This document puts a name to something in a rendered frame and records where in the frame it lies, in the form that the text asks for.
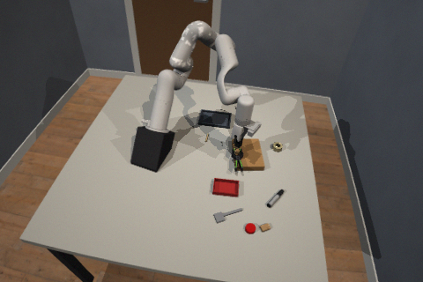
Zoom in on red open tray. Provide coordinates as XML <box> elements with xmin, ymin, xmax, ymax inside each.
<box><xmin>212</xmin><ymin>178</ymin><xmax>239</xmax><ymax>197</ymax></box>

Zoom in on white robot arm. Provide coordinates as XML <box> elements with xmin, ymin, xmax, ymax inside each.
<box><xmin>141</xmin><ymin>21</ymin><xmax>261</xmax><ymax>137</ymax></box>

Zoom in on brown wooden board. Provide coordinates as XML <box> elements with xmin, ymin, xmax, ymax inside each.
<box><xmin>232</xmin><ymin>138</ymin><xmax>264</xmax><ymax>171</ymax></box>

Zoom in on red button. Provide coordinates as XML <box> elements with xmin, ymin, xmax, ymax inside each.
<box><xmin>245</xmin><ymin>223</ymin><xmax>256</xmax><ymax>234</ymax></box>

